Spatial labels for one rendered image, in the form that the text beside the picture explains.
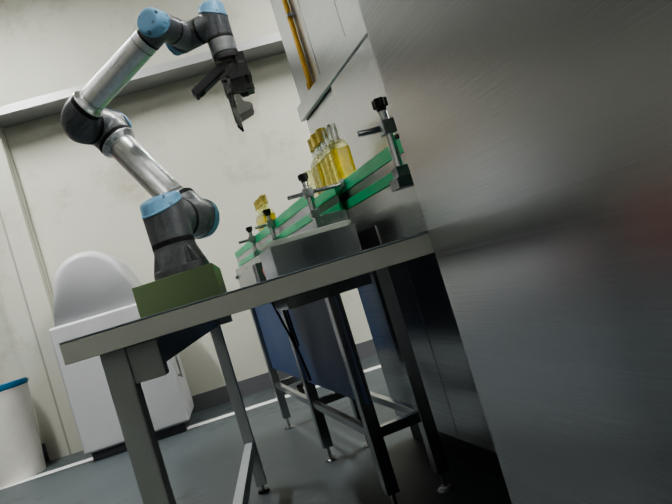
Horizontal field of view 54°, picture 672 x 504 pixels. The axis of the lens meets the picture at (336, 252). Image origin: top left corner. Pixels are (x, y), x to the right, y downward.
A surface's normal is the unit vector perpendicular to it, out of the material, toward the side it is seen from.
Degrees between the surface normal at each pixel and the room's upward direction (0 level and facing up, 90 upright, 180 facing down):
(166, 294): 90
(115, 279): 90
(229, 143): 90
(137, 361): 90
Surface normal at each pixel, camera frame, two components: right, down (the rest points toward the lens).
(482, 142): -0.92, 0.27
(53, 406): 0.08, -0.05
